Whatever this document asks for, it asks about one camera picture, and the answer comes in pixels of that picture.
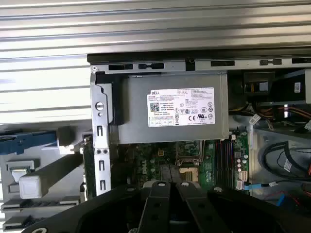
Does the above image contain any black optical drive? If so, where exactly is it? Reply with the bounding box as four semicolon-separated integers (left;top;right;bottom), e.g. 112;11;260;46
269;69;311;104

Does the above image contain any blue SATA cable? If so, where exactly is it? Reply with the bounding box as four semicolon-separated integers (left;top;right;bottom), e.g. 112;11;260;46
243;182;259;193

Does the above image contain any black open PC case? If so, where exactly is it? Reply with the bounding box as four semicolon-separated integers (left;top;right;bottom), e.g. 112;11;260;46
86;50;311;202

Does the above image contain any CPU socket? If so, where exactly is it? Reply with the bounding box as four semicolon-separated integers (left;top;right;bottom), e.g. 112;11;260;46
178;166;199;183

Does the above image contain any black RAM slot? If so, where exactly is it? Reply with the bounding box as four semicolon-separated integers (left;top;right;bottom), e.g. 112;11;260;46
225;139;230;188
229;139;236;189
214;139;220;187
219;139;225;187

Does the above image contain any orange power wire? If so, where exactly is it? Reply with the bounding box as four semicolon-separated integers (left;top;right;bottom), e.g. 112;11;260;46
257;105;311;122

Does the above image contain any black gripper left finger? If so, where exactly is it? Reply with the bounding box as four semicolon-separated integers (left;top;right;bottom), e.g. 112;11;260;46
23;165;172;233

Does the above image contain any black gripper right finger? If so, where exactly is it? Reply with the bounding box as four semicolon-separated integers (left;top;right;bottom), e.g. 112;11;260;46
171;165;311;233

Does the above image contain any grey power supply unit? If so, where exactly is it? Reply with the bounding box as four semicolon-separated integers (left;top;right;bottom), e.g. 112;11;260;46
109;72;230;144

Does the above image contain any grey parts rack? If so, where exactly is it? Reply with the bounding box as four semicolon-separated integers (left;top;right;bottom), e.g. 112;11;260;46
0;123;97;233

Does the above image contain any black SATA cable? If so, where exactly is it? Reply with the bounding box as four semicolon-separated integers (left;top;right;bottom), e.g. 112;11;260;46
261;139;311;177

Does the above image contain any green graphics card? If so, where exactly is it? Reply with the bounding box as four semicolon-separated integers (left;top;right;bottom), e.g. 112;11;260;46
82;134;97;197

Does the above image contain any hard disk in blue carrier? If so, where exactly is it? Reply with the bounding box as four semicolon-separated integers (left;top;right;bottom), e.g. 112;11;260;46
0;130;59;156

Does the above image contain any metal socket cover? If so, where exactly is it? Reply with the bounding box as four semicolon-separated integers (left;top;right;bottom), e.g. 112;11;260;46
175;140;205;167

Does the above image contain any green motherboard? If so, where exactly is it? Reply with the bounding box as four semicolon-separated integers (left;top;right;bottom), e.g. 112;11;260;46
114;131;251;195

